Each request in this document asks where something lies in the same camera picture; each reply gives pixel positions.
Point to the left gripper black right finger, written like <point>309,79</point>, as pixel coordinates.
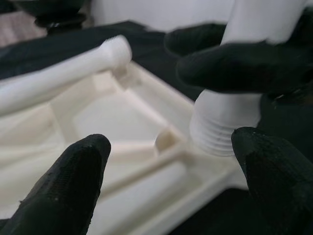
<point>281,186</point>

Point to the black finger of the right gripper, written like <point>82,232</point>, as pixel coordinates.
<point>195,38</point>
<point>244,68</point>

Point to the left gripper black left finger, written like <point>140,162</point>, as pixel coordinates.
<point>56,195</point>

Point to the black table cloth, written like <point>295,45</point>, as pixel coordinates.
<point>151,41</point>

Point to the white plastic table top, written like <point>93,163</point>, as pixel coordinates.
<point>110,110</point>

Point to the black round stool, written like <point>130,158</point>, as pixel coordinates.
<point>61,22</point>

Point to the black wok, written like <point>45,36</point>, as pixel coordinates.
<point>49,7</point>

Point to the beige cloth covered table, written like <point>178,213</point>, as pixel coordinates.
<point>19,31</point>

